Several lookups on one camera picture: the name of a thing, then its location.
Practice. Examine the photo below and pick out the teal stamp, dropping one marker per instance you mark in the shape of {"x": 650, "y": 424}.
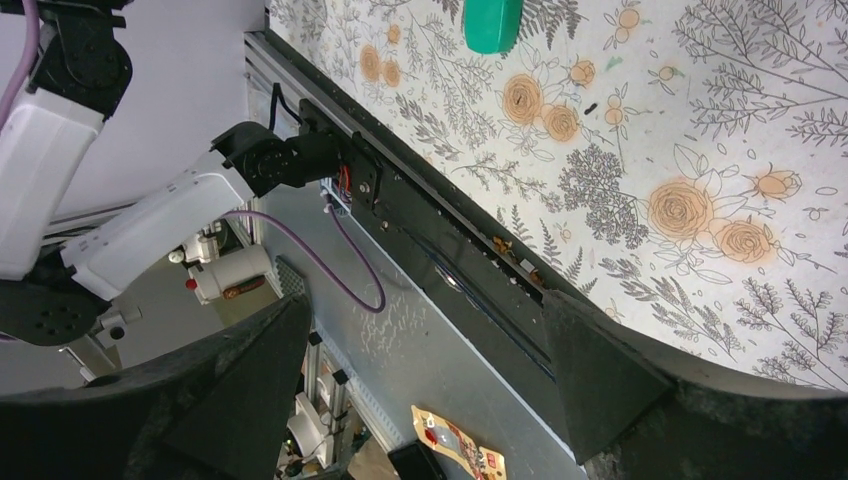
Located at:
{"x": 491, "y": 26}

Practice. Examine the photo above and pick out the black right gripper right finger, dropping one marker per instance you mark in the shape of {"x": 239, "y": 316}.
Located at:
{"x": 637, "y": 408}

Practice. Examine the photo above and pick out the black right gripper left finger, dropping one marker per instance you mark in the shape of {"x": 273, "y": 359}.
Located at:
{"x": 214, "y": 409}

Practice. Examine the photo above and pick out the snack wrapper on floor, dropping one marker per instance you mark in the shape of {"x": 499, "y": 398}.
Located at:
{"x": 445, "y": 438}

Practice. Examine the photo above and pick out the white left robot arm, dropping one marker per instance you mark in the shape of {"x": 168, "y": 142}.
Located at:
{"x": 70, "y": 80}

